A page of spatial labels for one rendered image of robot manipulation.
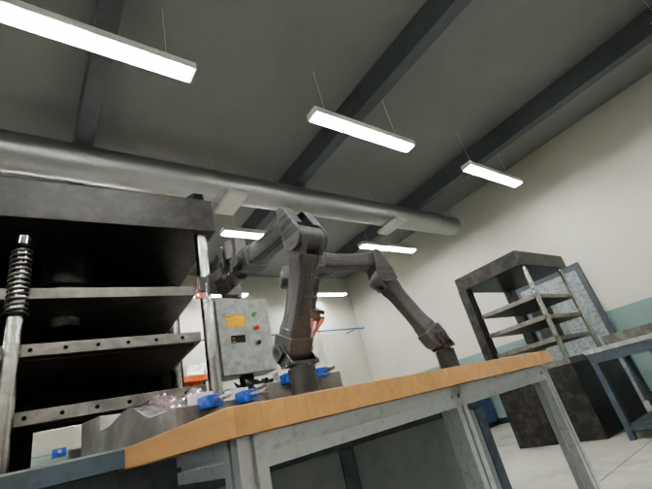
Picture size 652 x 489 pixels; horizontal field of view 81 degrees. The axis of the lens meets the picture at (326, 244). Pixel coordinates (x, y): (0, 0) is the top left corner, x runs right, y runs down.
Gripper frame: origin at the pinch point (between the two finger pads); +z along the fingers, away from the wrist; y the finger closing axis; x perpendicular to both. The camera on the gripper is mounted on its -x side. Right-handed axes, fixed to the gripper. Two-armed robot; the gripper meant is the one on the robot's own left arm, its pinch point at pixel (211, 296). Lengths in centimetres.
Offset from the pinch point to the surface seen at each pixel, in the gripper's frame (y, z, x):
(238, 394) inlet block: 4.3, -16.1, 33.6
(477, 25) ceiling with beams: -326, -63, -309
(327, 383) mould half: -28.1, -13.8, 34.3
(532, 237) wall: -682, 85, -170
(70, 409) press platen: 24, 75, 16
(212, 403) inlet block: 13.3, -20.2, 35.2
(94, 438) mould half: 27.7, 22.2, 33.5
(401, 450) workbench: -48, -18, 58
